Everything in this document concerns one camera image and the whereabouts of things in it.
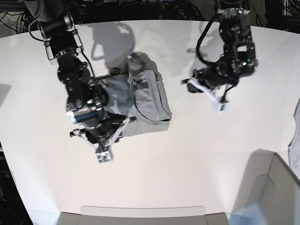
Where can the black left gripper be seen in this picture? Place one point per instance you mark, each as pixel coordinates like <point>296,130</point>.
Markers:
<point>210,77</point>

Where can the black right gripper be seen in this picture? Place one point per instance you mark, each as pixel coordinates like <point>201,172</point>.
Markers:
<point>99,129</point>

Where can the grey T-shirt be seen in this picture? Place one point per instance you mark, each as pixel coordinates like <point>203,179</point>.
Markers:
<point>138,91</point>

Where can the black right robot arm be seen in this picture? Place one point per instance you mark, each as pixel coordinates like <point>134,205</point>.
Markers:
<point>86,98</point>

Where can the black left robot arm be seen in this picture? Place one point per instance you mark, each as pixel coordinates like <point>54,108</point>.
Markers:
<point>238,59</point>

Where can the grey tray at bottom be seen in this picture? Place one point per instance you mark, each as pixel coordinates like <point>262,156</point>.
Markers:
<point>92,215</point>

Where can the grey cloth at right edge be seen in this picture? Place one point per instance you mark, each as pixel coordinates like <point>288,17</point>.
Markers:
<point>294,147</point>

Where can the grey cardboard box right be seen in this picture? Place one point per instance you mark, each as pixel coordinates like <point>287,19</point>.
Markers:
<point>269,193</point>

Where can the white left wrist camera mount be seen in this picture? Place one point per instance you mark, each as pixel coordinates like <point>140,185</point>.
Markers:
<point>219,104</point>

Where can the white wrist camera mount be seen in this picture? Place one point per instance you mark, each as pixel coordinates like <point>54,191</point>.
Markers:
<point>104,152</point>
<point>219,104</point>

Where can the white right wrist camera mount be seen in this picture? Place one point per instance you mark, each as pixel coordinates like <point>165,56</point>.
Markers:
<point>104,152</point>

